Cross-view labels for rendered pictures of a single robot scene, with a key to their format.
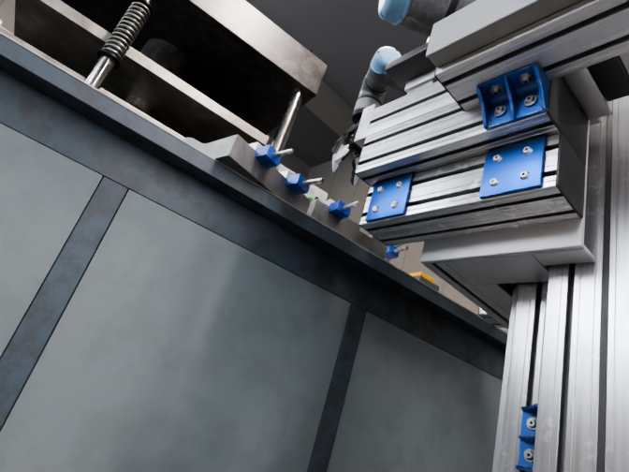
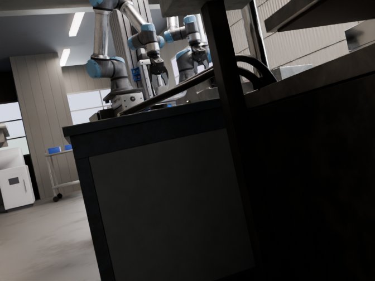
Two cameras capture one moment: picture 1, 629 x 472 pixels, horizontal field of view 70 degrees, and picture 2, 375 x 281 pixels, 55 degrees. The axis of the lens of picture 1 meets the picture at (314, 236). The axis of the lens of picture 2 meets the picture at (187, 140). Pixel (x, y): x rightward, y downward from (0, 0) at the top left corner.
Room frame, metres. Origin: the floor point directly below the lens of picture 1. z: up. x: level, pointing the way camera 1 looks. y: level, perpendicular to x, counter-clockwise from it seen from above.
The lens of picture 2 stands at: (3.22, 0.24, 0.67)
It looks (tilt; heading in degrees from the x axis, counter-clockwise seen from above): 1 degrees down; 192
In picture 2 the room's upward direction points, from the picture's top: 12 degrees counter-clockwise
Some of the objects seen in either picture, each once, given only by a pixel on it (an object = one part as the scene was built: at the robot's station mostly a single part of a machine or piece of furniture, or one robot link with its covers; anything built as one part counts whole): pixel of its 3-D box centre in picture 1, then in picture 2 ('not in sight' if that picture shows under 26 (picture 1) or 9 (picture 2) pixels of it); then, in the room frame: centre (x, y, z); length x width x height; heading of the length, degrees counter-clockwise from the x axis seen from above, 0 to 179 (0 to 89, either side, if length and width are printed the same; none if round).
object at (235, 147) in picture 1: (210, 184); (263, 87); (1.07, 0.30, 0.85); 0.50 x 0.26 x 0.11; 45
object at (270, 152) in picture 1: (270, 155); not in sight; (0.85, 0.14, 0.85); 0.13 x 0.05 x 0.05; 45
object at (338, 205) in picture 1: (342, 209); not in sight; (1.05, -0.05, 0.89); 0.13 x 0.05 x 0.05; 28
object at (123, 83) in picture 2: not in sight; (120, 85); (0.95, -0.59, 1.09); 0.15 x 0.15 x 0.10
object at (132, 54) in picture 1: (138, 106); not in sight; (1.86, 0.99, 1.51); 1.10 x 0.70 x 0.05; 118
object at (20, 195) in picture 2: not in sight; (14, 178); (-2.94, -4.48, 0.58); 0.67 x 0.53 x 1.16; 36
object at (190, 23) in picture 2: (373, 91); (191, 25); (1.06, -0.04, 1.31); 0.09 x 0.08 x 0.11; 2
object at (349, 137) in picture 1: (361, 133); (196, 52); (1.06, -0.04, 1.15); 0.09 x 0.08 x 0.12; 28
